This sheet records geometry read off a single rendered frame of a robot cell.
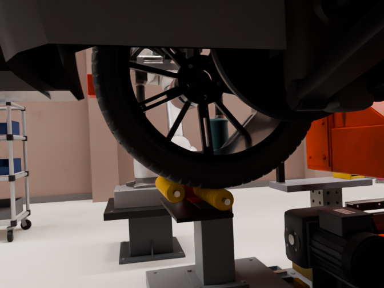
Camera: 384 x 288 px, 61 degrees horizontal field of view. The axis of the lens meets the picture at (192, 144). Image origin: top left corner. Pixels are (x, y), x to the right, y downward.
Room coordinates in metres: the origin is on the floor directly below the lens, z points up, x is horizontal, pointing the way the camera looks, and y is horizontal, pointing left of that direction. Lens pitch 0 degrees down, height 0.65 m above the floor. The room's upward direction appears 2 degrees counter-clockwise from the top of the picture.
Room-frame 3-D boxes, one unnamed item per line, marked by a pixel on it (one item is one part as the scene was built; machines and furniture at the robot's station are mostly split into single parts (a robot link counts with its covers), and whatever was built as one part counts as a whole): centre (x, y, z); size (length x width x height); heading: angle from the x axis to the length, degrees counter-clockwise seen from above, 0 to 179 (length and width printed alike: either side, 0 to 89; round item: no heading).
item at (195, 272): (0.99, -0.05, 0.32); 0.40 x 0.30 x 0.28; 103
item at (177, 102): (1.22, 0.00, 0.85); 0.21 x 0.14 x 0.14; 13
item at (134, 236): (1.97, 0.28, 0.15); 0.50 x 0.50 x 0.30; 11
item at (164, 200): (1.01, 0.01, 0.45); 0.34 x 0.16 x 0.01; 13
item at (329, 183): (1.50, -0.58, 0.44); 0.43 x 0.17 x 0.03; 103
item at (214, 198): (0.99, -0.05, 0.49); 0.29 x 0.06 x 0.06; 13
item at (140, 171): (1.98, 0.27, 0.56); 0.18 x 0.16 x 0.22; 101
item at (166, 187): (1.03, 0.08, 0.51); 0.29 x 0.06 x 0.06; 13
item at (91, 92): (1.08, 0.29, 0.85); 0.09 x 0.08 x 0.07; 103
